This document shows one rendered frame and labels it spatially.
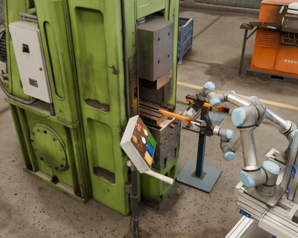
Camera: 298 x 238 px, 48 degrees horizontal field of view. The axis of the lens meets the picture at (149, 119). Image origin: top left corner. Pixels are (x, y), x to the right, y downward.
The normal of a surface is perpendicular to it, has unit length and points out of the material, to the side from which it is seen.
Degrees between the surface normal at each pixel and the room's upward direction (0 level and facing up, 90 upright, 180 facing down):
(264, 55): 90
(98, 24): 89
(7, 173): 0
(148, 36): 90
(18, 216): 0
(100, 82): 89
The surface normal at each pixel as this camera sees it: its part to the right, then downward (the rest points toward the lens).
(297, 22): -0.46, 0.48
